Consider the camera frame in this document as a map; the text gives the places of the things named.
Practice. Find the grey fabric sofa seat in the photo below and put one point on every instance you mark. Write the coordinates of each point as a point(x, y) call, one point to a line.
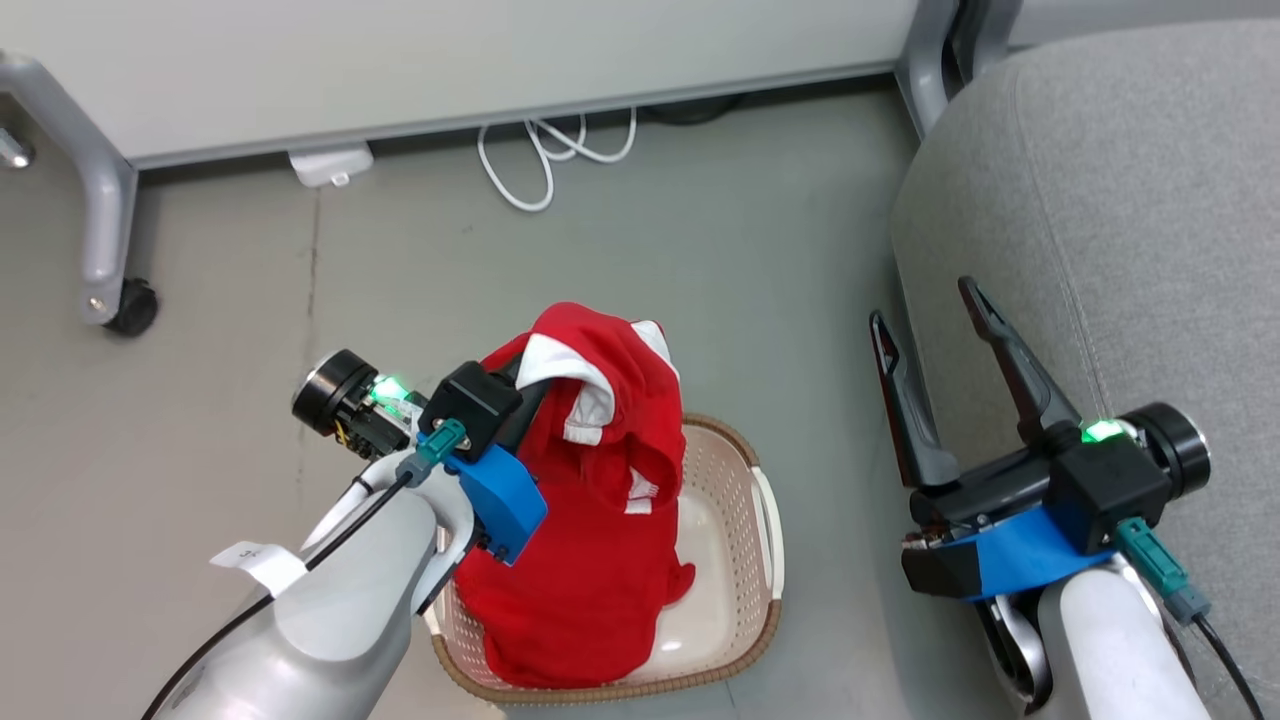
point(1150, 250)

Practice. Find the cream perforated laundry basket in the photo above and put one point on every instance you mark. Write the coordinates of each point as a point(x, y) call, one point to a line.
point(730, 520)

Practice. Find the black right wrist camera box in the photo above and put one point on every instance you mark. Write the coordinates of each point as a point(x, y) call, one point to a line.
point(1110, 495)

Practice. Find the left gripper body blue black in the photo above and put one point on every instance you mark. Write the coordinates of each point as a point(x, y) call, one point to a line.
point(500, 500)

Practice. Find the white power adapter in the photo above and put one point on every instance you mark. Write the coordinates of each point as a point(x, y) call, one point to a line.
point(330, 165)

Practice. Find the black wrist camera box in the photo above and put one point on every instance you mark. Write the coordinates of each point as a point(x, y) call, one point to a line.
point(478, 400)
point(1110, 495)

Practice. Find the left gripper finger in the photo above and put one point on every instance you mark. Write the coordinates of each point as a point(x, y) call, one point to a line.
point(528, 410)

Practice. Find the red white clothing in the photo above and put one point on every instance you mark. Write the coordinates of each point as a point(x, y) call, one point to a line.
point(590, 560)

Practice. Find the small grey metal foot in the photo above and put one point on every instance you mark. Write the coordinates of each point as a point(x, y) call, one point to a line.
point(14, 150)

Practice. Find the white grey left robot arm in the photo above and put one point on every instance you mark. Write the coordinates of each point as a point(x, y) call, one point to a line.
point(330, 620)

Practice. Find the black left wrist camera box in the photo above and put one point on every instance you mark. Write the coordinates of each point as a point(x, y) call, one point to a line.
point(478, 400)

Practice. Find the white partition panel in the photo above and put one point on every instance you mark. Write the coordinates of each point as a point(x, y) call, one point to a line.
point(400, 60)

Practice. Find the white paper tag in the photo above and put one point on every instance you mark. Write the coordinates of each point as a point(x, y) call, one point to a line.
point(262, 563)

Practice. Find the black caster wheel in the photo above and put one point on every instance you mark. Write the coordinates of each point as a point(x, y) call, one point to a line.
point(133, 308)

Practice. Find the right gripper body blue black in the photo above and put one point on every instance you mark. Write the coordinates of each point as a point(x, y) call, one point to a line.
point(1020, 560)

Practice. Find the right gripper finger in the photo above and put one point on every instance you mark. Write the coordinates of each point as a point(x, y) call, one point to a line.
point(915, 430)
point(1020, 380)

